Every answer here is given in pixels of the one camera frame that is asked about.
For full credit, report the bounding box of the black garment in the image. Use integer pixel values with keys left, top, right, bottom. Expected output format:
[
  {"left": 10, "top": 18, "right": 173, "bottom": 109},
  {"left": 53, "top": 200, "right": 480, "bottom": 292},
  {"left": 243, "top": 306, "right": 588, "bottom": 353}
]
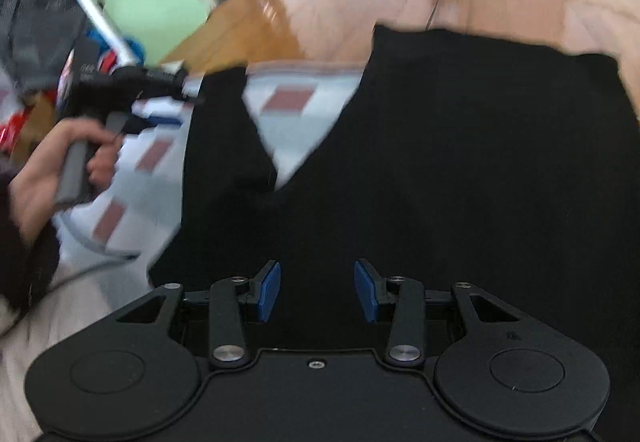
[{"left": 149, "top": 26, "right": 639, "bottom": 441}]

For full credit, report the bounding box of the red blue clothes pile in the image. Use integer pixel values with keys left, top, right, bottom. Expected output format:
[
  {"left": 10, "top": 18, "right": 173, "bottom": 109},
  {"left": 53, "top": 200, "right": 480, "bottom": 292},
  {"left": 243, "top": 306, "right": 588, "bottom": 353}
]
[{"left": 1, "top": 32, "right": 141, "bottom": 164}]

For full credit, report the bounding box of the person's left hand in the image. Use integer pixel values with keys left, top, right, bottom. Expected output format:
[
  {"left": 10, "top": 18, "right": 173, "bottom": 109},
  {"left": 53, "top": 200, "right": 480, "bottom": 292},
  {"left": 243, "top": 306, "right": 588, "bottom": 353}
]
[{"left": 9, "top": 118, "right": 122, "bottom": 246}]

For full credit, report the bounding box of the grey hanging cloth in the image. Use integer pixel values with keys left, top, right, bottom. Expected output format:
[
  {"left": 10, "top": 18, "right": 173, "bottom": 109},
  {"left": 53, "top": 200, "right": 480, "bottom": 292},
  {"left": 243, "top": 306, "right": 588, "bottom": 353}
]
[{"left": 1, "top": 0, "right": 88, "bottom": 94}]

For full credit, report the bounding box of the checkered red white blanket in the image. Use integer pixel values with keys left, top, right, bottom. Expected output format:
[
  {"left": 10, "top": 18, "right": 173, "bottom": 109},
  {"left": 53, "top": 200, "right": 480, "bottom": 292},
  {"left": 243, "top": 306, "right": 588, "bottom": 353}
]
[{"left": 55, "top": 62, "right": 362, "bottom": 271}]

